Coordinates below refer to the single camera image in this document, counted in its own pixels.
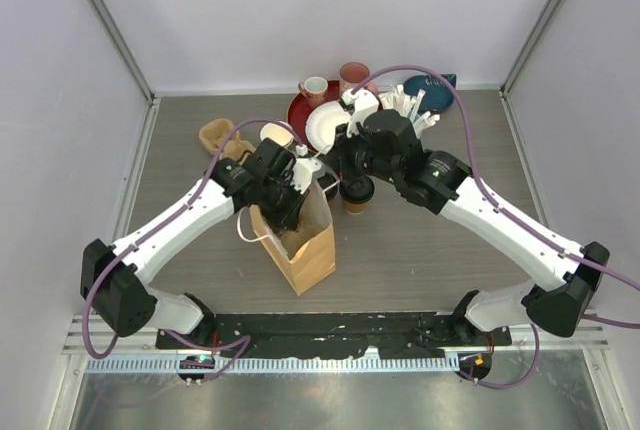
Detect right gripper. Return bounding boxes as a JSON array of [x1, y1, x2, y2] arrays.
[[324, 120, 400, 186]]

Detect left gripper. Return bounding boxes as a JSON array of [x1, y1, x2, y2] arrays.
[[258, 175, 310, 230]]

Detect cardboard cup carrier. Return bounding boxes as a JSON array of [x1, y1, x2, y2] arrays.
[[199, 118, 255, 163], [278, 216, 323, 256]]

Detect brown paper bag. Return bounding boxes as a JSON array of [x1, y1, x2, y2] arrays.
[[236, 181, 336, 296]]

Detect stack of paper cups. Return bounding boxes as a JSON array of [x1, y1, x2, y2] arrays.
[[260, 123, 295, 147]]

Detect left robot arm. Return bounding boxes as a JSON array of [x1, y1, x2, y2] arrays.
[[80, 139, 321, 349]]

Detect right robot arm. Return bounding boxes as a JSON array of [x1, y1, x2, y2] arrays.
[[327, 110, 610, 345]]

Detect white paper plate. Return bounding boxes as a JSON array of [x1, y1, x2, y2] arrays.
[[305, 101, 351, 154]]

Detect white wrapped straws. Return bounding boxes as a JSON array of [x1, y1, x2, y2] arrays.
[[378, 84, 440, 138]]

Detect tall pink mug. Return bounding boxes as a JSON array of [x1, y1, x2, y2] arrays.
[[339, 62, 370, 96]]

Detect red round tray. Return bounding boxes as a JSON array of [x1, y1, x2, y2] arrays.
[[286, 80, 386, 150]]

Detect small pink mug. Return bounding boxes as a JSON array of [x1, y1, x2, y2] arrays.
[[298, 76, 329, 109]]

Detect dark blue pouch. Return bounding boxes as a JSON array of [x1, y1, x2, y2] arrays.
[[403, 75, 454, 113]]

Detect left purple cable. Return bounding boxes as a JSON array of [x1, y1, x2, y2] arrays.
[[82, 119, 306, 382]]

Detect purple cable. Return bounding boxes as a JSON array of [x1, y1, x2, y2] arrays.
[[82, 119, 306, 382], [349, 65, 640, 389]]

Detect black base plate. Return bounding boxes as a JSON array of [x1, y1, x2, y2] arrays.
[[183, 312, 512, 360]]

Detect aluminium rail frame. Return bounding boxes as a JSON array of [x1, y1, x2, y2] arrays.
[[63, 312, 608, 381]]

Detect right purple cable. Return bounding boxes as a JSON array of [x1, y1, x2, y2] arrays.
[[349, 65, 640, 389]]

